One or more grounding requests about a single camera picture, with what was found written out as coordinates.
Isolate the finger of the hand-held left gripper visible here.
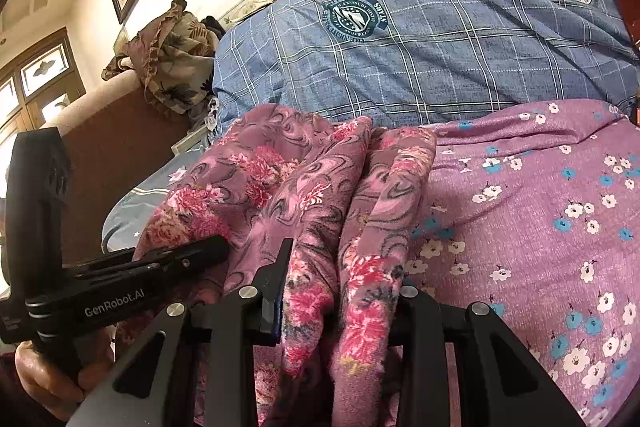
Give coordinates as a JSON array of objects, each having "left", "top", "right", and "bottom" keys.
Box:
[{"left": 75, "top": 234, "right": 231, "bottom": 290}]

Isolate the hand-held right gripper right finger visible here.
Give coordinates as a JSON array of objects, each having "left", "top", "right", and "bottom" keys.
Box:
[{"left": 387, "top": 284, "right": 586, "bottom": 427}]

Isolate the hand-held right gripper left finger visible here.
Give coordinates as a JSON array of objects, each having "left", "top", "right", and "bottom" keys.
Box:
[{"left": 65, "top": 237, "right": 296, "bottom": 427}]

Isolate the pink floral garment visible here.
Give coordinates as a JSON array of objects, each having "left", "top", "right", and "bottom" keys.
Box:
[{"left": 132, "top": 103, "right": 441, "bottom": 427}]

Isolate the person's left hand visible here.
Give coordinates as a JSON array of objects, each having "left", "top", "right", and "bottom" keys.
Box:
[{"left": 14, "top": 324, "right": 120, "bottom": 422}]

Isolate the grey-blue star-print sheet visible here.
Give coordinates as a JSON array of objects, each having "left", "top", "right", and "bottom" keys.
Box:
[{"left": 102, "top": 152, "right": 221, "bottom": 253}]

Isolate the wooden framed window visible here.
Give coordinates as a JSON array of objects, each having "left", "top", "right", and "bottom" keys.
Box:
[{"left": 0, "top": 27, "right": 86, "bottom": 148}]

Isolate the purple floral bed sheet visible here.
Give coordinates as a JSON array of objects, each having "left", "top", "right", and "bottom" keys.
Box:
[{"left": 400, "top": 99, "right": 640, "bottom": 427}]

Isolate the beige leaf-print ruffled cloth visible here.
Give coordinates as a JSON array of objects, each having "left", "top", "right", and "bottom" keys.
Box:
[{"left": 102, "top": 0, "right": 221, "bottom": 115}]

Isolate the blue plaid quilt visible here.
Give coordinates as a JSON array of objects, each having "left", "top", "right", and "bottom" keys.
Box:
[{"left": 212, "top": 0, "right": 640, "bottom": 130}]

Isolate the red object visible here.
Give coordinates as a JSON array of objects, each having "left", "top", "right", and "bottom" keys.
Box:
[{"left": 610, "top": 0, "right": 640, "bottom": 52}]

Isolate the brown padded bed frame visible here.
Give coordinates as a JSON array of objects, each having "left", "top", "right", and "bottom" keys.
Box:
[{"left": 42, "top": 69, "right": 201, "bottom": 253}]

